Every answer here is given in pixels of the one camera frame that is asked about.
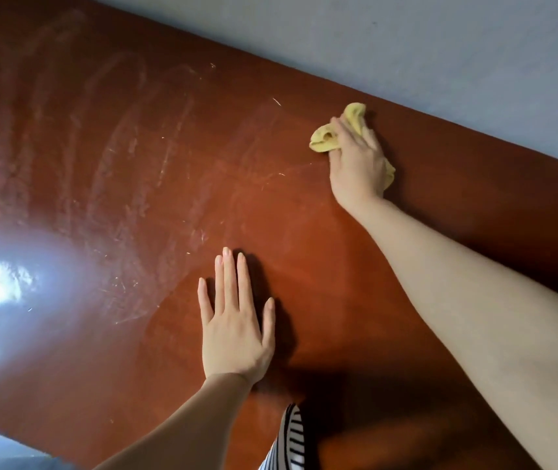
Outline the blue striped white apron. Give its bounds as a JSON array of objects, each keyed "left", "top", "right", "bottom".
[{"left": 258, "top": 403, "right": 310, "bottom": 470}]

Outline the person's left forearm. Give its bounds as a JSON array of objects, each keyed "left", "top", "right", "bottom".
[{"left": 94, "top": 374, "right": 253, "bottom": 470}]

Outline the person's right hand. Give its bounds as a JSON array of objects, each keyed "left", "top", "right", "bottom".
[{"left": 329, "top": 116, "right": 391, "bottom": 215}]

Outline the person's right forearm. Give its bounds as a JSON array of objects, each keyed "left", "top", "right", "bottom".
[{"left": 355, "top": 198, "right": 558, "bottom": 470}]

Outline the yellow cleaning cloth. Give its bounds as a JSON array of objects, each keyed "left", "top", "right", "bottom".
[{"left": 309, "top": 102, "right": 396, "bottom": 193}]

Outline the red-brown wooden table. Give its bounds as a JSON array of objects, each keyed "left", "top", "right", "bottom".
[{"left": 0, "top": 0, "right": 558, "bottom": 470}]

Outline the person's left hand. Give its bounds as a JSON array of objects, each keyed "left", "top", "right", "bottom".
[{"left": 197, "top": 247, "right": 276, "bottom": 387}]

